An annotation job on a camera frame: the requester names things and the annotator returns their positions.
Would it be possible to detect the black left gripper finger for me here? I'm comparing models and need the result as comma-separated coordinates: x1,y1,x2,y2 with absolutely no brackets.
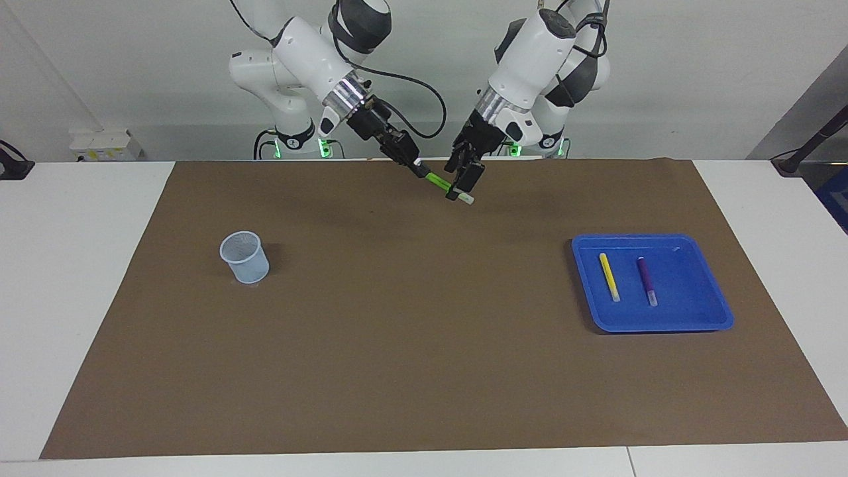
444,141,470,175
447,159,487,201

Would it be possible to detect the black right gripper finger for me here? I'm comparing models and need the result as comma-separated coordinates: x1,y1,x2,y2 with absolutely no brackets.
390,130,425,167
380,141,429,180

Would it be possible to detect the green pen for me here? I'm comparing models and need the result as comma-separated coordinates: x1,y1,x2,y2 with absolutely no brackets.
414,159,476,205

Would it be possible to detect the yellow pen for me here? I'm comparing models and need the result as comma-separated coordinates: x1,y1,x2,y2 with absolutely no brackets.
599,252,621,303

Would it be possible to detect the purple pen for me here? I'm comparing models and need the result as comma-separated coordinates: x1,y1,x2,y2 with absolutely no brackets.
637,256,659,307

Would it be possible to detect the blue plastic tray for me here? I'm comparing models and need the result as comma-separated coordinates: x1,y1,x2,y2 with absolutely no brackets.
571,233,735,333

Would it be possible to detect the brown table mat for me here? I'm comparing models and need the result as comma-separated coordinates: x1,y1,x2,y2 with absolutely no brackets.
40,159,848,460

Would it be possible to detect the light blue mesh pen cup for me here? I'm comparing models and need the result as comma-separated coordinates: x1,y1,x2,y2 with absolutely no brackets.
219,231,270,285

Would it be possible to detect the white power strip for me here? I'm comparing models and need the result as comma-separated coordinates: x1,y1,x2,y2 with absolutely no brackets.
68,128,143,163

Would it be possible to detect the black stand pole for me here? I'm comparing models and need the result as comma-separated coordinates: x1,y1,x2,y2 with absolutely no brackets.
770,105,848,177

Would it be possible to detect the blue box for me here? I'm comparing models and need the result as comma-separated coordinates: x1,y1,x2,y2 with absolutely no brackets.
814,166,848,234

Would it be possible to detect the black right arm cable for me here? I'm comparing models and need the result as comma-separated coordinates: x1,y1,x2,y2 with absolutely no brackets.
331,20,448,140

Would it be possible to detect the black clamp mount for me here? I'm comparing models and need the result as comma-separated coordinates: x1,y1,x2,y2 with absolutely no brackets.
0,140,35,181

